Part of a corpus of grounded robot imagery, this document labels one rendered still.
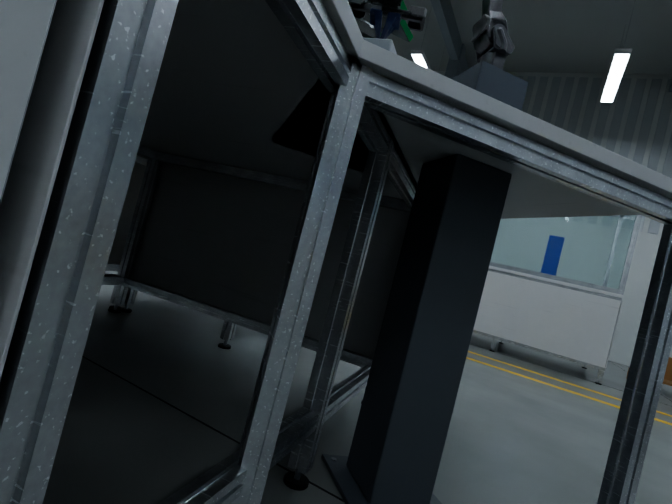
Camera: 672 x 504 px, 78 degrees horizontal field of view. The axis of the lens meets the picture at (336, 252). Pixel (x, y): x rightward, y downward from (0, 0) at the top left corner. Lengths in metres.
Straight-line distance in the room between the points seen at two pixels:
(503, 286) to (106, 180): 4.66
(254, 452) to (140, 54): 0.56
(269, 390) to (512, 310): 4.29
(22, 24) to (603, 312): 4.80
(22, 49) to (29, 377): 0.20
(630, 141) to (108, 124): 9.99
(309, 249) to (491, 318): 4.28
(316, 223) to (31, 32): 0.45
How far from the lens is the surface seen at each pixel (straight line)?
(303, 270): 0.64
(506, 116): 0.81
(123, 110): 0.34
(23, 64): 0.31
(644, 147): 10.12
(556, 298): 4.84
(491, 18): 1.22
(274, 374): 0.67
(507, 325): 4.85
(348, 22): 0.65
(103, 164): 0.34
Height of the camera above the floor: 0.52
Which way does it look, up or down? 1 degrees up
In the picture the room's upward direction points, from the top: 14 degrees clockwise
